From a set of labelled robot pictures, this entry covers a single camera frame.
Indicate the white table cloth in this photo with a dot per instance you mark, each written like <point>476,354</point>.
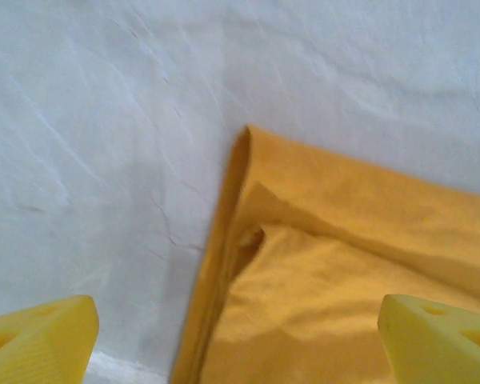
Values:
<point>104,120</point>

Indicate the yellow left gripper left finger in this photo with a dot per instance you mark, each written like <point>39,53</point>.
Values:
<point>44,344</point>

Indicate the yellow t-shirt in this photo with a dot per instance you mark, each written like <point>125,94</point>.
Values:
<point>344,240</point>

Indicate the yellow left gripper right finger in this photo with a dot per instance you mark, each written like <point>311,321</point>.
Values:
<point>424,348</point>

